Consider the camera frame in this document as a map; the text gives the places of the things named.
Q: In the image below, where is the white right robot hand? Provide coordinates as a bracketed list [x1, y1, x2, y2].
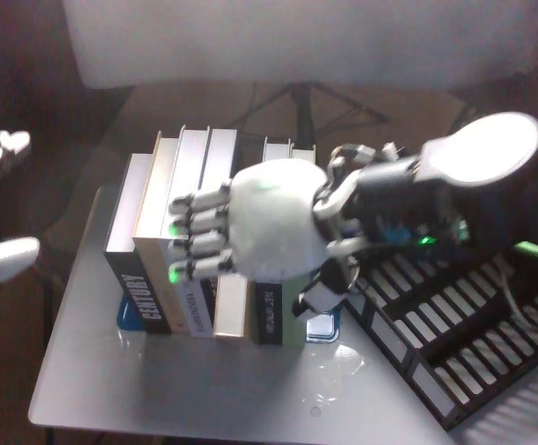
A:
[166, 159, 352, 324]

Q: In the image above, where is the beige book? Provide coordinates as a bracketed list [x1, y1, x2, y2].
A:
[212, 273, 252, 338]

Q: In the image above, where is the black Let It Be book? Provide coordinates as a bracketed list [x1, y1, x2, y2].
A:
[199, 128, 239, 325]

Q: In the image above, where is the black book with white label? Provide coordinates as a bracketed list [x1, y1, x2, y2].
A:
[250, 136, 293, 345]

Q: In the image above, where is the white spine book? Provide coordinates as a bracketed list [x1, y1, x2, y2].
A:
[160, 124, 217, 338]

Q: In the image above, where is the black tripod stand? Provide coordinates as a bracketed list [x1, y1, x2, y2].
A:
[229, 81, 391, 143]

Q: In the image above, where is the pale green book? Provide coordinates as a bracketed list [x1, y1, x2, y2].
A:
[280, 142, 318, 347]

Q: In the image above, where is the cream cover book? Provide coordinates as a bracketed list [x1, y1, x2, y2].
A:
[132, 131, 191, 335]

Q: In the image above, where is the black Century book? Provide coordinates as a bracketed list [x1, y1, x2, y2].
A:
[104, 154, 173, 335]

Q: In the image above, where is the white backdrop screen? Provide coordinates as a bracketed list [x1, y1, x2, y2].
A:
[62, 0, 538, 89]

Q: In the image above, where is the black plastic file rack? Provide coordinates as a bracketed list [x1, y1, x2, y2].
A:
[342, 249, 538, 432]

